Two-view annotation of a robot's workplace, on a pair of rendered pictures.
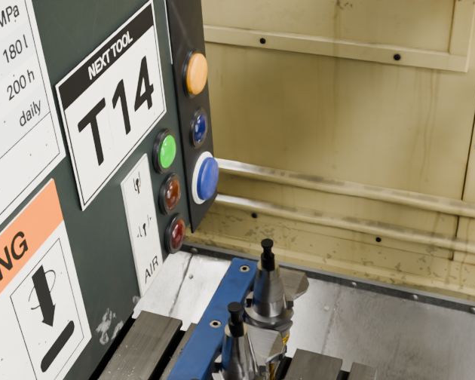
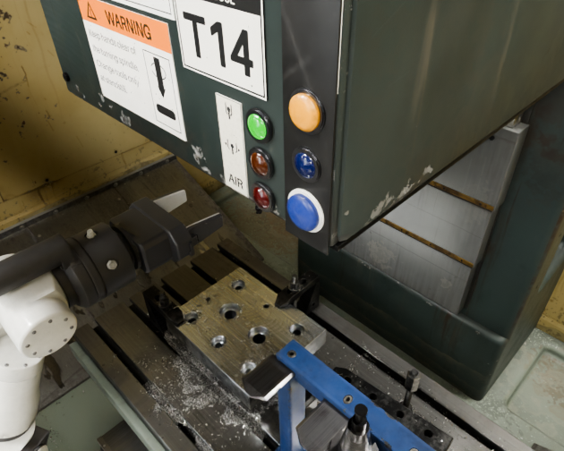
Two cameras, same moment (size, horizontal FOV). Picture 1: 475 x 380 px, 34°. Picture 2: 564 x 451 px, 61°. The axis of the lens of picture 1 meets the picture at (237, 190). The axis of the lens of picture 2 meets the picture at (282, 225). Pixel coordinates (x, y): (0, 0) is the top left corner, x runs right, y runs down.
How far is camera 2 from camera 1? 0.58 m
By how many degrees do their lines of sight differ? 83
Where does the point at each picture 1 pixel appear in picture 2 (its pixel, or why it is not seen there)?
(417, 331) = not seen: outside the picture
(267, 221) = not seen: outside the picture
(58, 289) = (166, 85)
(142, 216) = (231, 137)
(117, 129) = (213, 52)
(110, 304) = (202, 148)
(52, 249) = (165, 60)
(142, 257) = (228, 162)
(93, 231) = (192, 90)
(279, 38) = not seen: outside the picture
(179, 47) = (290, 68)
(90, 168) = (191, 49)
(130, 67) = (230, 23)
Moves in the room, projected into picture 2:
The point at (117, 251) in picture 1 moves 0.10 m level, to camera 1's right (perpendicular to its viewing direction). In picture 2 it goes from (209, 128) to (140, 191)
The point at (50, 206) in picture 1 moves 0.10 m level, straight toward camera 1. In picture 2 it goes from (164, 36) to (47, 35)
